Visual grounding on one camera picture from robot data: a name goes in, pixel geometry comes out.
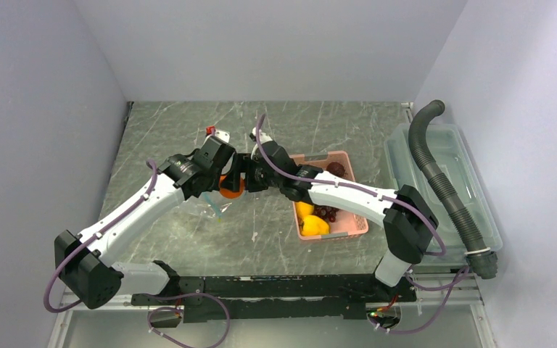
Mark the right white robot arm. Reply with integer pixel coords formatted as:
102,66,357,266
247,137,439,301

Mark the orange fruit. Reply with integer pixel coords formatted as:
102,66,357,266
219,175,244,199

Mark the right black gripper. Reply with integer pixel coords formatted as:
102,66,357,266
222,153,283,192

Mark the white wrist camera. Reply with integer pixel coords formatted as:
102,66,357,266
249,131,273,157
205,125,231,144

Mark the grey corrugated hose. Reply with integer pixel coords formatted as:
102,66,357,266
408,99,499,281

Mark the clear plastic storage bin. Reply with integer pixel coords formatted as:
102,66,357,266
384,123,504,268

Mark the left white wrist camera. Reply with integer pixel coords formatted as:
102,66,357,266
205,125,231,144

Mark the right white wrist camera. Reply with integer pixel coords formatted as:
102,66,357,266
249,131,273,157

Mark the clear zip bag blue zipper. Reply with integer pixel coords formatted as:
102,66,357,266
178,192,233,220

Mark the pink perforated plastic basket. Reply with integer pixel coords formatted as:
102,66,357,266
290,151,368,241

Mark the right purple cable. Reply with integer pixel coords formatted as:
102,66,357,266
254,113,447,257

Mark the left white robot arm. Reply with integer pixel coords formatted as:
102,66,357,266
44,130,235,312

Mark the dark red grape bunch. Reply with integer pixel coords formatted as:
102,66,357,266
313,205,339,223

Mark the yellow lemon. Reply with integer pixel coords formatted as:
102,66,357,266
294,202,315,219

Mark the purple cable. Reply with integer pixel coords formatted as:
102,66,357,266
43,158,160,314
254,113,447,257

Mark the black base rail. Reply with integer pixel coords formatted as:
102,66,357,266
131,273,416,323

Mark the dark brown passion fruit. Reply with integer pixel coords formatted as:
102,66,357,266
326,162,346,178

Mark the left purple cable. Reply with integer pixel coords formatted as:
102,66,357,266
43,158,160,314

